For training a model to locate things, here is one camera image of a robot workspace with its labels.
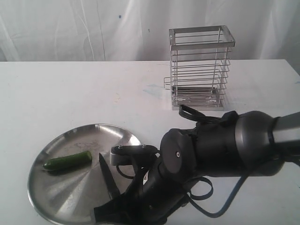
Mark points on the chrome wire utensil rack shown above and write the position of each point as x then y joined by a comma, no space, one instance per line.
199,67

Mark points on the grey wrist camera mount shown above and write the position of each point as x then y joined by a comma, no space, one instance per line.
139,155

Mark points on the green cucumber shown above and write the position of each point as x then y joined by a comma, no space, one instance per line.
66,162

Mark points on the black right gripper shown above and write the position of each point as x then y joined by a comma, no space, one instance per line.
151,203

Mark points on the round stainless steel plate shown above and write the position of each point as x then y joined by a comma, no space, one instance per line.
68,197

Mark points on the black kitchen knife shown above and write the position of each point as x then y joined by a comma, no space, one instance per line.
111,186

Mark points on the white backdrop curtain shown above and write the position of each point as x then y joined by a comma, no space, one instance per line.
113,30

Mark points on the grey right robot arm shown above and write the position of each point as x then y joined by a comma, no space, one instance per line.
234,145

